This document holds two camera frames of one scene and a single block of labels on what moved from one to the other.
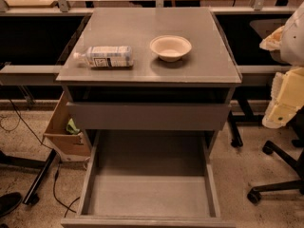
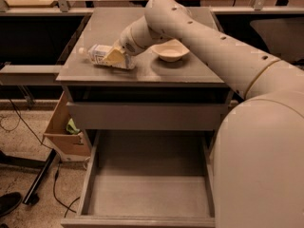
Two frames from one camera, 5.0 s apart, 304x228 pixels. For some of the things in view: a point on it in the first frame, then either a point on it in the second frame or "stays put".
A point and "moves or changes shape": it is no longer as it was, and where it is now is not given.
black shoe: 9,201 stays put
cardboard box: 69,144 stays put
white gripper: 294,43 → 127,45
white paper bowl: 170,47 stays put
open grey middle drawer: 150,179 stays put
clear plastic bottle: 107,56 moves or changes shape
